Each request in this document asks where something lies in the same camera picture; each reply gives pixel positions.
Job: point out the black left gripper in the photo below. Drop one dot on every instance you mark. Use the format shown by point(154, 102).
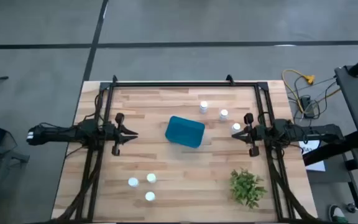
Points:
point(112, 134)

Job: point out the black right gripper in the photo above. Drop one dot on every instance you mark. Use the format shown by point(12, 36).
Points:
point(258, 133)

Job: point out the white cup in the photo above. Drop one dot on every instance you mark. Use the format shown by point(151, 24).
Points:
point(151, 178)
point(203, 106)
point(133, 182)

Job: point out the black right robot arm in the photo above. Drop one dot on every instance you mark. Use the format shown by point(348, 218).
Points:
point(315, 130)

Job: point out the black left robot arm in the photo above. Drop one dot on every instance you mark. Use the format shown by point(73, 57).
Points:
point(57, 134)

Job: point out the teal plastic basket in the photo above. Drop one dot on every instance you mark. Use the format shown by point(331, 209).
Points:
point(183, 132)

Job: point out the green artificial plant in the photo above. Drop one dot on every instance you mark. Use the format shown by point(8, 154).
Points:
point(245, 188)

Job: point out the white paper sheet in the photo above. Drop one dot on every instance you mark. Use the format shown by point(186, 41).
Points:
point(311, 146)

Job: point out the black power strip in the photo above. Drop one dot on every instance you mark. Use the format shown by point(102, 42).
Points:
point(306, 104)

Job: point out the grey metal stand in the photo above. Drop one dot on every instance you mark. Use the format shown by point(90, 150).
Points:
point(11, 155)

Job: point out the person's shoe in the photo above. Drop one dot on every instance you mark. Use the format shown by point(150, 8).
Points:
point(337, 214)

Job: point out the black caster wheel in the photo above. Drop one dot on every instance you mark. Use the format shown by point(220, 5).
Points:
point(351, 207)

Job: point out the black aluminium table frame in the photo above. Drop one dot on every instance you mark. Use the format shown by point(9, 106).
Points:
point(182, 84)

